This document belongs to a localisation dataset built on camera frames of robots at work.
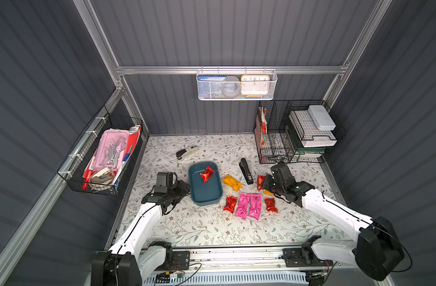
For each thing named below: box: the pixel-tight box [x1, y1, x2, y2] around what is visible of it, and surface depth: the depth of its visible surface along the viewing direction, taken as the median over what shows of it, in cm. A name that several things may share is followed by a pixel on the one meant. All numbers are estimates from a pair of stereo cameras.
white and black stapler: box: [175, 146, 199, 160], surface depth 108 cm
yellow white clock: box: [240, 74, 271, 96], surface depth 90 cm
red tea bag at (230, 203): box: [223, 195, 238, 214], surface depth 89 cm
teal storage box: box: [188, 160, 224, 207], surface depth 98 cm
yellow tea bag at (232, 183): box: [222, 174, 244, 192], surface depth 96 cm
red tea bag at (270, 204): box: [264, 197, 279, 213], surface depth 88 cm
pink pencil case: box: [92, 129, 130, 173], surface depth 74 cm
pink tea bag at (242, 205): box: [235, 192, 251, 220], surface depth 88 cm
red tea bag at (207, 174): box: [200, 165, 215, 183], surface depth 99 cm
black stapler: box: [238, 157, 254, 185], surface depth 101 cm
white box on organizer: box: [307, 104, 337, 131], surface depth 99 cm
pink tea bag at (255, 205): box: [248, 193, 262, 220], surface depth 88 cm
